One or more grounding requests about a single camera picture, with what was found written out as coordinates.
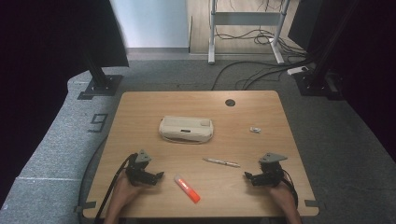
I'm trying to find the white metal desk frame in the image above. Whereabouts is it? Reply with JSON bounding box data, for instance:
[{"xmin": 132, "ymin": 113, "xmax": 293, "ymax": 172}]
[{"xmin": 207, "ymin": 0, "xmax": 292, "ymax": 65}]

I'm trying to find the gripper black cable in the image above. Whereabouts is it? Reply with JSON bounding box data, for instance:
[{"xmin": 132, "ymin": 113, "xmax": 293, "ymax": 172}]
[
  {"xmin": 280, "ymin": 169, "xmax": 299, "ymax": 210},
  {"xmin": 93, "ymin": 152, "xmax": 138, "ymax": 224}
]

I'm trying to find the black curtain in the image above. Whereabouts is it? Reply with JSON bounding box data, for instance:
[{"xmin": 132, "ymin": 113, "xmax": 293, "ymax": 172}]
[
  {"xmin": 0, "ymin": 0, "xmax": 130, "ymax": 207},
  {"xmin": 288, "ymin": 0, "xmax": 396, "ymax": 162}
]

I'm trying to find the person's right hand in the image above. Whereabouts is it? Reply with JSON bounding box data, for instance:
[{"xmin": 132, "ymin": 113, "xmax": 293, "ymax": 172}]
[{"xmin": 269, "ymin": 181, "xmax": 297, "ymax": 213}]

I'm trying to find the white power strip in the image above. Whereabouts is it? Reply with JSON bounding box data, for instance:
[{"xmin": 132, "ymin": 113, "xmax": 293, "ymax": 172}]
[{"xmin": 287, "ymin": 65, "xmax": 309, "ymax": 76}]

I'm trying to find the person's left hand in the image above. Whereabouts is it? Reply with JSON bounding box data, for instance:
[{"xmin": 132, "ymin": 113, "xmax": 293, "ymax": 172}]
[{"xmin": 108, "ymin": 173, "xmax": 148, "ymax": 214}]

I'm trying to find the grey tape strip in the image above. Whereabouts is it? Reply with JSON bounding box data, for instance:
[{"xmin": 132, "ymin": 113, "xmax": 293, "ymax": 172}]
[
  {"xmin": 73, "ymin": 201, "xmax": 97, "ymax": 214},
  {"xmin": 304, "ymin": 199, "xmax": 327, "ymax": 210}
]

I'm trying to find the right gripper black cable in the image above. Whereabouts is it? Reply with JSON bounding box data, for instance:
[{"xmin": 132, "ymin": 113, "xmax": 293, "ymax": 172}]
[{"xmin": 280, "ymin": 169, "xmax": 299, "ymax": 210}]

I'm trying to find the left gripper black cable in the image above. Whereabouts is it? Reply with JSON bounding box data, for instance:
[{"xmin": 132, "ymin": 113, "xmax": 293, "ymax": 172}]
[{"xmin": 93, "ymin": 152, "xmax": 138, "ymax": 224}]

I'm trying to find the beige pencil case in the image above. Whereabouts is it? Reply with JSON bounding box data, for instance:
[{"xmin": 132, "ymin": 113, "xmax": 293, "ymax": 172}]
[{"xmin": 158, "ymin": 115, "xmax": 215, "ymax": 145}]

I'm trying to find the orange highlighter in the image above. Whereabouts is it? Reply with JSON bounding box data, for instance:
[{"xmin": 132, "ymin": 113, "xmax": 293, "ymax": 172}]
[{"xmin": 173, "ymin": 174, "xmax": 202, "ymax": 204}]

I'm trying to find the black floor cable bundle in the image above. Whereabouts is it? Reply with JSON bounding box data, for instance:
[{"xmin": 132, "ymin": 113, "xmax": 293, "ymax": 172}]
[{"xmin": 211, "ymin": 0, "xmax": 314, "ymax": 91}]

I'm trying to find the white pen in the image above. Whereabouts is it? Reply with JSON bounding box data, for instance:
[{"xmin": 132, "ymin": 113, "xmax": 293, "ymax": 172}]
[{"xmin": 202, "ymin": 157, "xmax": 241, "ymax": 169}]

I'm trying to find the black cable under table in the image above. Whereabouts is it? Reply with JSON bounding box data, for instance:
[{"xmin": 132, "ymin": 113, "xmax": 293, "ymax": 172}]
[{"xmin": 78, "ymin": 134, "xmax": 108, "ymax": 218}]

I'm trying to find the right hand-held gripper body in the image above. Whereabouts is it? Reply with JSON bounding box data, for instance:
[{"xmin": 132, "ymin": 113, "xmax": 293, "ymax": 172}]
[{"xmin": 257, "ymin": 152, "xmax": 288, "ymax": 188}]

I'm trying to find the black metal stand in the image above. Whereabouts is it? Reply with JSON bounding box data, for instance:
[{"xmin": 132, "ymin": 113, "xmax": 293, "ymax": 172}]
[
  {"xmin": 293, "ymin": 0, "xmax": 359, "ymax": 101},
  {"xmin": 77, "ymin": 43, "xmax": 124, "ymax": 101}
]

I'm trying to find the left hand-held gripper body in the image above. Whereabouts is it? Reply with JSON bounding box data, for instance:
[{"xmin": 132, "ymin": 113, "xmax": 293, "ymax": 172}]
[{"xmin": 125, "ymin": 148, "xmax": 157, "ymax": 187}]

